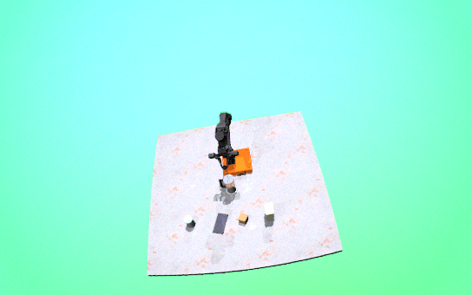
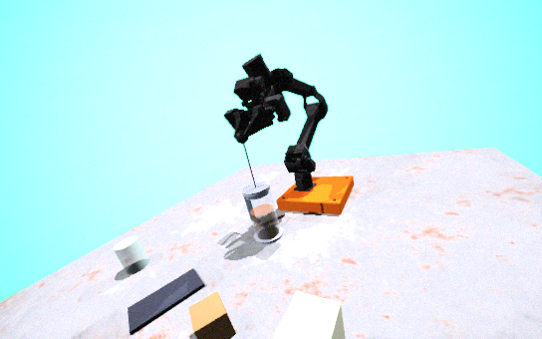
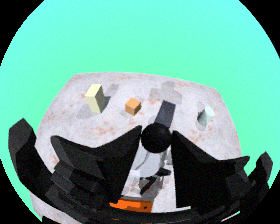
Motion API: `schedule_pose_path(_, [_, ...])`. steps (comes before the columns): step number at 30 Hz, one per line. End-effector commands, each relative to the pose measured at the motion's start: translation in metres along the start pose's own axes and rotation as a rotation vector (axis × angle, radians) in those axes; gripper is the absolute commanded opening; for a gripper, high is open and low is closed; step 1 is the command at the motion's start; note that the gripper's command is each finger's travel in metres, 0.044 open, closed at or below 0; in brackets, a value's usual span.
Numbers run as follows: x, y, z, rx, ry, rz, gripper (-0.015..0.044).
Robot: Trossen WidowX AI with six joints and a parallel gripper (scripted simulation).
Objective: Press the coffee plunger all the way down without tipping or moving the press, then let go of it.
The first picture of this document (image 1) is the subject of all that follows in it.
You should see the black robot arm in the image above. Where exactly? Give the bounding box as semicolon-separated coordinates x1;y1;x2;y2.
214;111;235;165

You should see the french press coffee maker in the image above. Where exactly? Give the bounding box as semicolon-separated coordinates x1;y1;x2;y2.
219;165;238;195

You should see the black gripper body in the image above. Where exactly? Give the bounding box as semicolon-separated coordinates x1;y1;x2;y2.
208;143;239;159

